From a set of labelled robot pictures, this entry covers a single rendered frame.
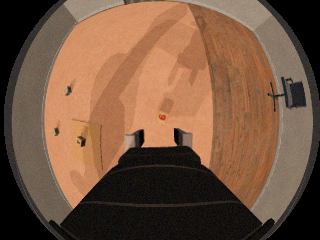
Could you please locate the tan square mat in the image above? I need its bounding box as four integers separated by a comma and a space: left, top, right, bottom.
71, 120, 103, 170

